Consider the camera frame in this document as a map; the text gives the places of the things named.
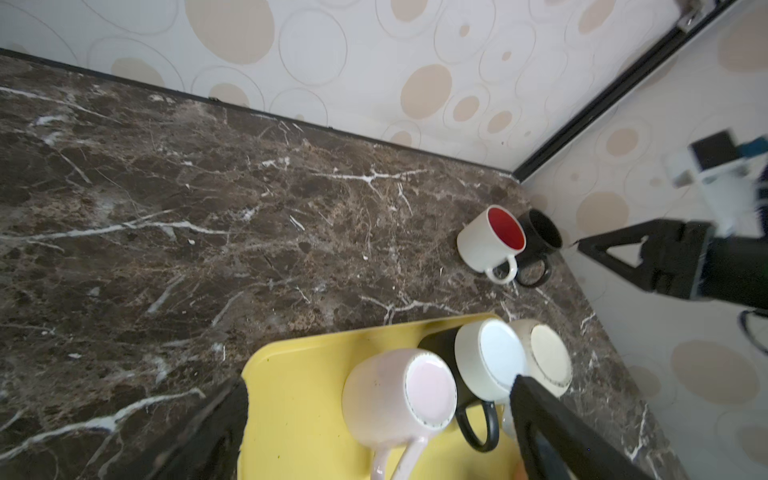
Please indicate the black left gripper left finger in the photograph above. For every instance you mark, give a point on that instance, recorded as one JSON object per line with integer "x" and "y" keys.
{"x": 204, "y": 444}

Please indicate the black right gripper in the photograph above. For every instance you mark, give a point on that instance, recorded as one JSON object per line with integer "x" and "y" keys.
{"x": 684, "y": 260}

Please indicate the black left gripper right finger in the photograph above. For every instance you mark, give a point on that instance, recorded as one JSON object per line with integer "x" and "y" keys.
{"x": 556, "y": 444}

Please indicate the black mug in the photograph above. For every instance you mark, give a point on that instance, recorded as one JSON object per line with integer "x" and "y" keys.
{"x": 543, "y": 239}

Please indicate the white mug red inside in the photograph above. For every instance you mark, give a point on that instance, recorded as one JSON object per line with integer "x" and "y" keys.
{"x": 490, "y": 244}

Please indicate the pink mug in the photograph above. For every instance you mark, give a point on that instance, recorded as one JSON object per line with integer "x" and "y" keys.
{"x": 395, "y": 403}

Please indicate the speckled beige mug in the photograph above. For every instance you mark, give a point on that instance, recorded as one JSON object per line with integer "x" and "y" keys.
{"x": 531, "y": 348}

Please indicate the black-green mug white base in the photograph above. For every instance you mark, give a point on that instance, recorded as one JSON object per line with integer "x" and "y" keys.
{"x": 486, "y": 360}

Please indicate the yellow plastic tray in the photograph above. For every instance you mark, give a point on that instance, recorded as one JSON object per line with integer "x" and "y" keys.
{"x": 295, "y": 427}

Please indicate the black corner frame post right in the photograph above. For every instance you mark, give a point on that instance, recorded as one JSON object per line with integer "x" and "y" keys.
{"x": 697, "y": 16}

